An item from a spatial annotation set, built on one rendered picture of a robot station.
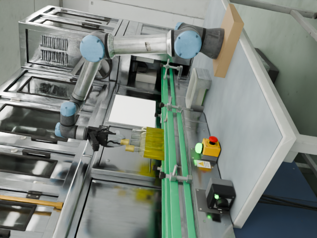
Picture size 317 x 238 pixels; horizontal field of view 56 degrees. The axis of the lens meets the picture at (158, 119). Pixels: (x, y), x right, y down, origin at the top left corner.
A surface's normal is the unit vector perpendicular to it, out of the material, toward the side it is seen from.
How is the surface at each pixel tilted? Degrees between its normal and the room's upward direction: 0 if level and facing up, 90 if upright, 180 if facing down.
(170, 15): 90
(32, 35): 90
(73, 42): 90
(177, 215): 90
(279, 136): 0
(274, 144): 0
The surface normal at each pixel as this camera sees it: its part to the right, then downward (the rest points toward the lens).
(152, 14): 0.00, 0.49
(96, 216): 0.18, -0.85
